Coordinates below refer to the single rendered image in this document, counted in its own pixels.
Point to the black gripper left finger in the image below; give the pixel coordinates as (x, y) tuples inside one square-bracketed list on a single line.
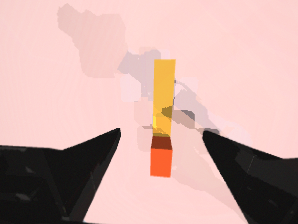
[(73, 175)]

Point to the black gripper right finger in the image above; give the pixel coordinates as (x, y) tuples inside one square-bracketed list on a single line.
[(264, 186)]

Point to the yellow bar with orange block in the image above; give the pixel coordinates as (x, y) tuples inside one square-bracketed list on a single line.
[(161, 147)]

